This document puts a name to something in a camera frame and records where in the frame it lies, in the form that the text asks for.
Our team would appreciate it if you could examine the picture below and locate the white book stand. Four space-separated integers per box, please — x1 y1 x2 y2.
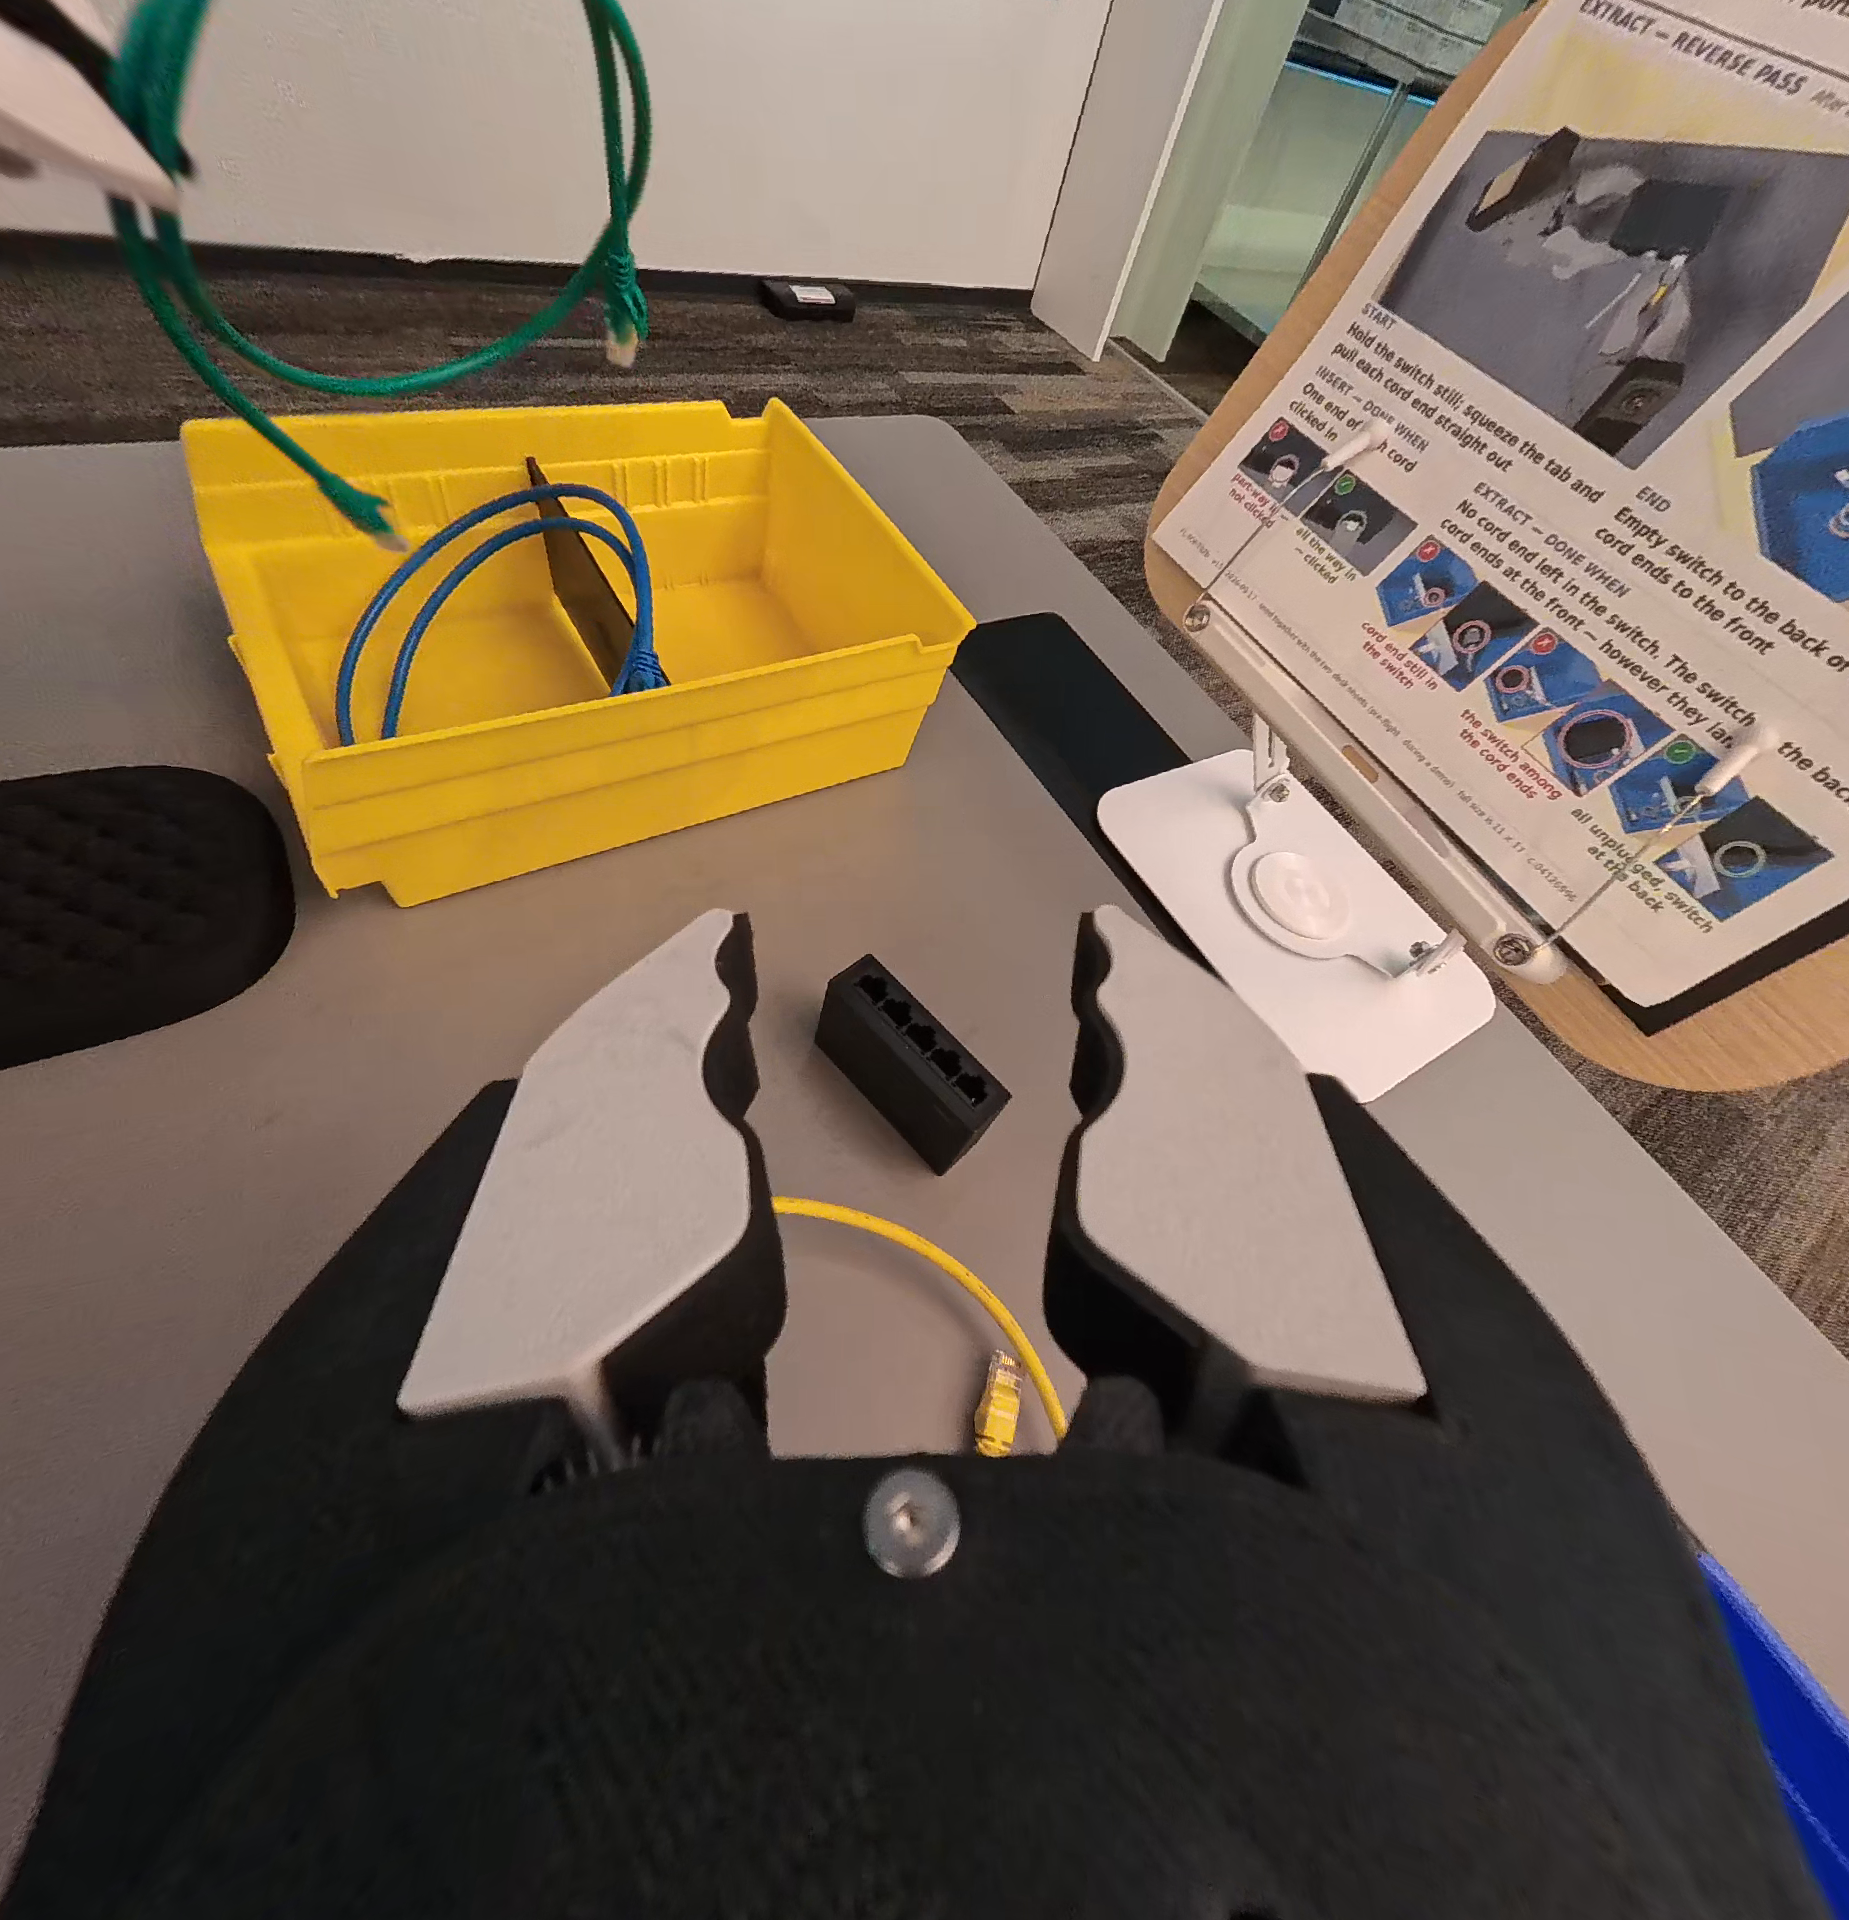
1097 591 1617 1103

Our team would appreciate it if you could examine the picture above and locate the green ethernet cable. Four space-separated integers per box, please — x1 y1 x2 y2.
106 0 656 549

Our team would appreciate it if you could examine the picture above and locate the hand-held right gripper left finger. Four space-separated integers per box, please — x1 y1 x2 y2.
397 905 786 1479

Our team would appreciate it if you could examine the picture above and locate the blue plastic bin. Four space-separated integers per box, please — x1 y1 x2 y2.
1698 1552 1849 1920

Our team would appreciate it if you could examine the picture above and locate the yellow plastic bin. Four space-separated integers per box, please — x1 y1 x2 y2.
180 395 979 909

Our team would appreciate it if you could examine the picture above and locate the black flat mat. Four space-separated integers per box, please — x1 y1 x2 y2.
950 611 1211 961

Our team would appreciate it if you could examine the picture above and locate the black network switch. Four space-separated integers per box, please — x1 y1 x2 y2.
814 954 1013 1176

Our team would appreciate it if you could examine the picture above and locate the black bin divider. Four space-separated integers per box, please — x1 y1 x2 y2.
523 456 640 695

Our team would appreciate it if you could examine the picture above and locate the instruction sheet on stand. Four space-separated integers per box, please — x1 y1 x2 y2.
1144 90 1849 1094

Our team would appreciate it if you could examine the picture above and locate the blue ethernet cable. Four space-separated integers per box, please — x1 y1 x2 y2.
334 482 671 747

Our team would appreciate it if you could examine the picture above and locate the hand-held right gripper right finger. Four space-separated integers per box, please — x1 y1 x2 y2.
1044 903 1431 1463

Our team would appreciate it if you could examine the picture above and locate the black textured pad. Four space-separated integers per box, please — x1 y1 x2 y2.
0 764 298 1080

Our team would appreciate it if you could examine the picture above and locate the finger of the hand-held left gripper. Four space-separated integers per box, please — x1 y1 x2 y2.
0 0 190 212

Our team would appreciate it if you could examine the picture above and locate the yellow ethernet cable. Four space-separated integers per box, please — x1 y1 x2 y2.
771 1193 1072 1460

